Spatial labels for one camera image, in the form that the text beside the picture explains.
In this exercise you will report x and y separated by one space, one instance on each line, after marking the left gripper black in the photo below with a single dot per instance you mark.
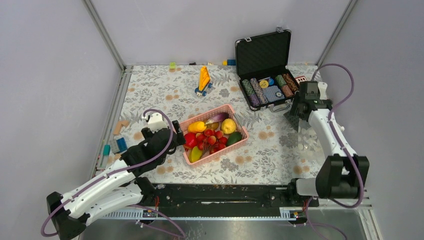
181 140

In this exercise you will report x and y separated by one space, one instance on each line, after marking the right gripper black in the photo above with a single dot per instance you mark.
294 108

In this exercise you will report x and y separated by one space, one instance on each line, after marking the yellow orange mango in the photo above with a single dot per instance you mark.
197 127

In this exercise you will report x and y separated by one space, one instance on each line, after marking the red lychee bunch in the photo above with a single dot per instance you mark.
211 141

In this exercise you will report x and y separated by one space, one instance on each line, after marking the purple eggplant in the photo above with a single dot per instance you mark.
219 117

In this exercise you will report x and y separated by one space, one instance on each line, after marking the yellow lemon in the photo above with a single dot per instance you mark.
228 126

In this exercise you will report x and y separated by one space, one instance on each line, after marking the clear zip top bag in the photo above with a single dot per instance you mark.
308 146

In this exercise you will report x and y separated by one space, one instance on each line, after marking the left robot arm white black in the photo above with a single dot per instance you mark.
120 185

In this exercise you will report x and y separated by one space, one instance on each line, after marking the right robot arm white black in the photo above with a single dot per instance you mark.
344 172

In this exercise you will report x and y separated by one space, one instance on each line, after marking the red apple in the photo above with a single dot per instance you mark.
190 140

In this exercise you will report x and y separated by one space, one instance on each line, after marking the grey building baseplate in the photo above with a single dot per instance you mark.
292 120

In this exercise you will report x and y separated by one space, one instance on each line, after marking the yellow green mango slice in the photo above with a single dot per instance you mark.
195 155

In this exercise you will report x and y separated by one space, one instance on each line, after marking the pink plastic basket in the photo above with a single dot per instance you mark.
204 117

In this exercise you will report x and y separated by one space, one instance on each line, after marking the brown potato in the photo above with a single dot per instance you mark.
213 126

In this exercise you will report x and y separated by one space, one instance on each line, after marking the blue grey bricks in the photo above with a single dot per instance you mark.
118 145

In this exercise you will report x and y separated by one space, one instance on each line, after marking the tan wooden block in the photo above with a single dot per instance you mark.
119 125

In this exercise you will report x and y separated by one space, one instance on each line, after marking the black poker chip case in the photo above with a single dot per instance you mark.
262 69

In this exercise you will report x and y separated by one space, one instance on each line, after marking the green avocado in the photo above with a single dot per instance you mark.
233 138

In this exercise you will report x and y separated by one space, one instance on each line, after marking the teal small brick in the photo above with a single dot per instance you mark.
106 150

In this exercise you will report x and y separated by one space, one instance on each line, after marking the blue yellow brick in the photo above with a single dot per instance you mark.
229 62

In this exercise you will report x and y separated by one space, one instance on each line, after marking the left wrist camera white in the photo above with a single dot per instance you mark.
155 122

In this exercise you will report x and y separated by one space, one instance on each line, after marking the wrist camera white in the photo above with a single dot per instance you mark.
155 122
322 86

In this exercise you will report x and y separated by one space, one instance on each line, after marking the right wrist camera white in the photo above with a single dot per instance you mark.
322 86

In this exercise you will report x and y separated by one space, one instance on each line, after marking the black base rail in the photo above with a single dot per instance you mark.
221 200

